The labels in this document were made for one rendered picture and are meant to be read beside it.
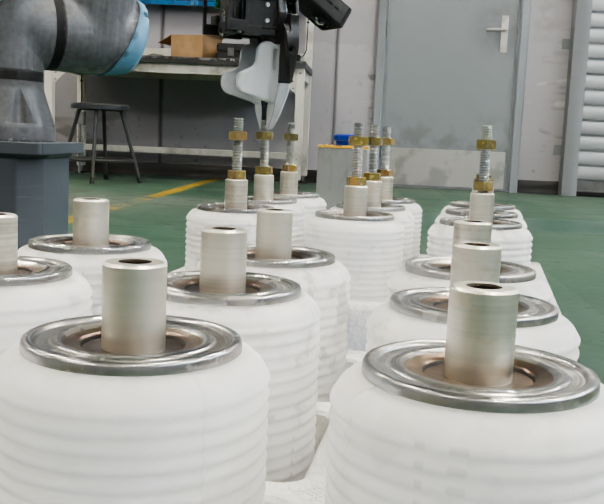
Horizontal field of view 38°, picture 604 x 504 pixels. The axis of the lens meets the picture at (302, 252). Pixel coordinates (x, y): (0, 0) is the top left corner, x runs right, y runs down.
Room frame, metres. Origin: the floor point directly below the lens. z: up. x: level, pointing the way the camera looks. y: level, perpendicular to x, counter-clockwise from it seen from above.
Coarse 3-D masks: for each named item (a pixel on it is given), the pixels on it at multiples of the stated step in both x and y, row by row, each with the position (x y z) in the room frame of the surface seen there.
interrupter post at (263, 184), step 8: (256, 176) 0.97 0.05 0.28; (264, 176) 0.97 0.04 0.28; (272, 176) 0.97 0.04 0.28; (256, 184) 0.97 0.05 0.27; (264, 184) 0.97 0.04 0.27; (272, 184) 0.97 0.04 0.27; (256, 192) 0.97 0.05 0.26; (264, 192) 0.97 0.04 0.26; (272, 192) 0.97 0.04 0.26; (272, 200) 0.97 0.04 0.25
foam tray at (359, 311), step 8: (424, 256) 1.11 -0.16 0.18; (536, 264) 1.08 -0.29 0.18; (536, 272) 1.01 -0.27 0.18; (544, 280) 0.96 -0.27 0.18; (352, 304) 0.77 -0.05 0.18; (360, 304) 0.77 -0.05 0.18; (368, 304) 0.77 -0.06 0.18; (376, 304) 0.77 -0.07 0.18; (352, 312) 0.76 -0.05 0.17; (360, 312) 0.76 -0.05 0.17; (368, 312) 0.76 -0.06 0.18; (560, 312) 0.78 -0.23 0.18; (352, 320) 0.76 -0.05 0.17; (360, 320) 0.76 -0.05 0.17; (352, 328) 0.76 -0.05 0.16; (360, 328) 0.76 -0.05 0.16; (352, 336) 0.76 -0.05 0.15; (360, 336) 0.76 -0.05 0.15; (352, 344) 0.76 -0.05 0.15; (360, 344) 0.76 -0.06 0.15
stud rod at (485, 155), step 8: (488, 128) 0.81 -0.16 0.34; (488, 136) 0.81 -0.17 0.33; (480, 152) 0.81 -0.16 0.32; (488, 152) 0.81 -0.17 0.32; (480, 160) 0.81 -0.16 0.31; (488, 160) 0.81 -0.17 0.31; (480, 168) 0.81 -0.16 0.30; (488, 168) 0.81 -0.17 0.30; (480, 176) 0.81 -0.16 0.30; (488, 176) 0.81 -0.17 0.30; (480, 192) 0.81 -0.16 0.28
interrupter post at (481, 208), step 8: (472, 192) 0.81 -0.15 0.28; (488, 192) 0.82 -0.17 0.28; (472, 200) 0.81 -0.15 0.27; (480, 200) 0.80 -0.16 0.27; (488, 200) 0.80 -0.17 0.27; (472, 208) 0.81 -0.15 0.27; (480, 208) 0.80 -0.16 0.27; (488, 208) 0.81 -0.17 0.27; (472, 216) 0.81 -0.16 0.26; (480, 216) 0.80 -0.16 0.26; (488, 216) 0.81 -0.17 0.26
